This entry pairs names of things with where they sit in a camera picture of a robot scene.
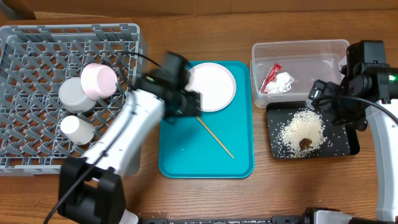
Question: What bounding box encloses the pile of rice grains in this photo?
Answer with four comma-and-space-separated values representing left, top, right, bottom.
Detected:
270, 107, 349, 156

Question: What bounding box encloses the large white plate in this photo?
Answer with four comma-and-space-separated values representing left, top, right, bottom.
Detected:
185, 62, 236, 112

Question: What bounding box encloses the brown food lump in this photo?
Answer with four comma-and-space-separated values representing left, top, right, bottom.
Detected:
299, 138, 312, 151

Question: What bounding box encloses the white tissue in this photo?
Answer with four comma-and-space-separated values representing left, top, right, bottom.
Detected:
265, 72, 295, 94

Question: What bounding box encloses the wooden chopstick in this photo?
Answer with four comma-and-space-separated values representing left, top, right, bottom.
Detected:
196, 116, 235, 159

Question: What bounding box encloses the small white dish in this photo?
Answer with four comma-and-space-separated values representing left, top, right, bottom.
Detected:
80, 63, 118, 100

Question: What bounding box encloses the red snack wrapper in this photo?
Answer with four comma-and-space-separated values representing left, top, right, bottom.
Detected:
259, 63, 282, 93

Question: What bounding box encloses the grey bowl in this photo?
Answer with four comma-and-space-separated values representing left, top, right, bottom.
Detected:
58, 77, 96, 113

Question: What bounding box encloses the white cup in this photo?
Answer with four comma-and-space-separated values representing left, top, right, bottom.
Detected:
60, 115, 95, 145

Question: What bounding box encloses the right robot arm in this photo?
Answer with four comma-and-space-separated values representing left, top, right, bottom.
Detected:
305, 40, 397, 223

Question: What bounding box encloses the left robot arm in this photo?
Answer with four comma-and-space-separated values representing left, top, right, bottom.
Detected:
44, 52, 201, 224

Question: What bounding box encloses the black plastic tray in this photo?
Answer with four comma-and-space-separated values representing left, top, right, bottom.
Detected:
266, 100, 361, 160

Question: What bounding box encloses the clear plastic bin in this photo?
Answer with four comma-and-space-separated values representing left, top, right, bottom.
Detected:
250, 39, 349, 108

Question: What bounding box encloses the teal plastic tray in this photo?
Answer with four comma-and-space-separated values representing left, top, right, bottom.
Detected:
159, 61, 254, 179

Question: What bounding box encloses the grey plastic dish rack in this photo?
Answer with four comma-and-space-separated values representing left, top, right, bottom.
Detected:
1, 23, 148, 176

